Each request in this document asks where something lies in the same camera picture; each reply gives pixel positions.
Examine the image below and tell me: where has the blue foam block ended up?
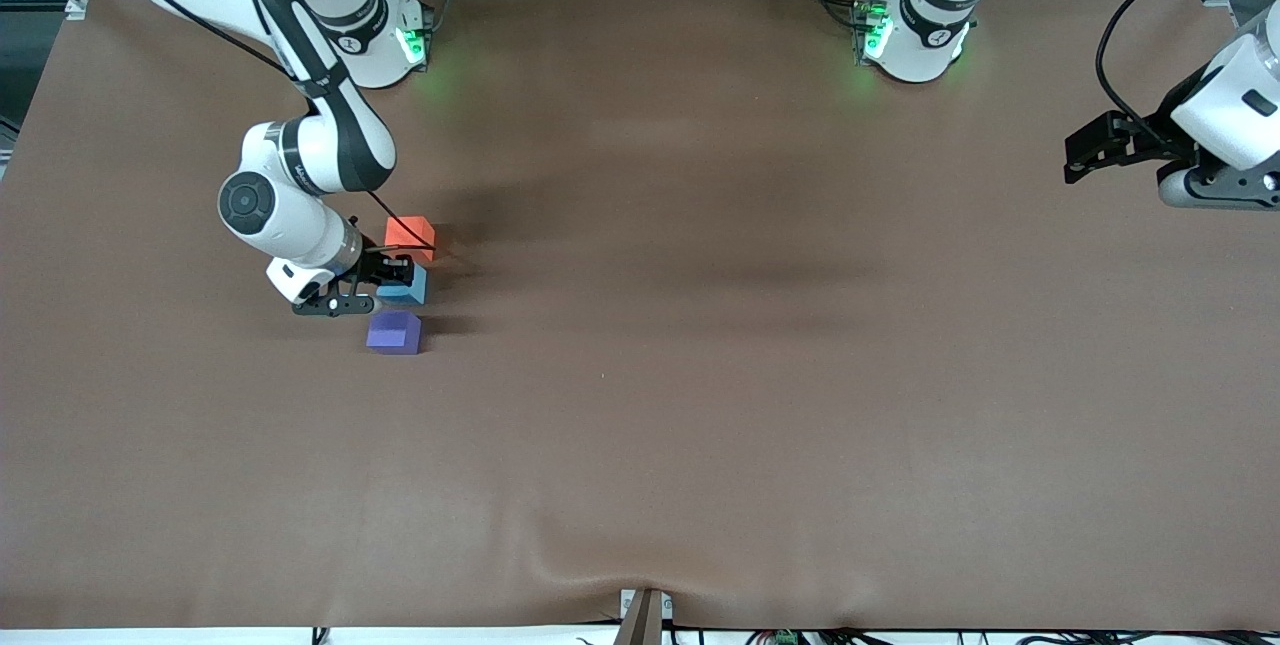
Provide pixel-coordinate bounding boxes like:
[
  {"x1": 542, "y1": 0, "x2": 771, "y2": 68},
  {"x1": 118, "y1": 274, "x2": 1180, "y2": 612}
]
[{"x1": 377, "y1": 265, "x2": 429, "y2": 307}]

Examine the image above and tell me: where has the orange foam block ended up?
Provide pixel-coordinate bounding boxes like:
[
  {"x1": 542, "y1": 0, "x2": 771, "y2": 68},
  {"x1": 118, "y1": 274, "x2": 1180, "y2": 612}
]
[{"x1": 384, "y1": 216, "x2": 437, "y2": 264}]

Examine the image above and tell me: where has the purple foam block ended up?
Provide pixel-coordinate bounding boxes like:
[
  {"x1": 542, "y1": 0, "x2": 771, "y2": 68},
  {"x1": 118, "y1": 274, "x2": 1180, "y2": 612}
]
[{"x1": 366, "y1": 309, "x2": 423, "y2": 356}]

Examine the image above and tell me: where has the brown table cover cloth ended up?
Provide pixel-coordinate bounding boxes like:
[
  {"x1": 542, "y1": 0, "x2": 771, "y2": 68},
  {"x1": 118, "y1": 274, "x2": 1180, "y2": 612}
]
[{"x1": 0, "y1": 0, "x2": 1280, "y2": 631}]

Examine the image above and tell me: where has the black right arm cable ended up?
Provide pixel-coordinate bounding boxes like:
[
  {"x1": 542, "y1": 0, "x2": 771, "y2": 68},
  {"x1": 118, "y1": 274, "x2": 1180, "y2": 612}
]
[{"x1": 95, "y1": 0, "x2": 438, "y2": 253}]

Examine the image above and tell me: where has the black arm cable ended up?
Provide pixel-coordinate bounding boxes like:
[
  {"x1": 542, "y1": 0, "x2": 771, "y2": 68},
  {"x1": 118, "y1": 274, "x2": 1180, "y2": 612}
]
[
  {"x1": 95, "y1": 0, "x2": 438, "y2": 253},
  {"x1": 1095, "y1": 0, "x2": 1271, "y2": 128}
]

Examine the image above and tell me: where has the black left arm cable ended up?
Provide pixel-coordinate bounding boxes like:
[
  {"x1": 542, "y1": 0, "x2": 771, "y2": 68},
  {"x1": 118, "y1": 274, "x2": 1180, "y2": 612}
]
[{"x1": 1095, "y1": 0, "x2": 1271, "y2": 128}]

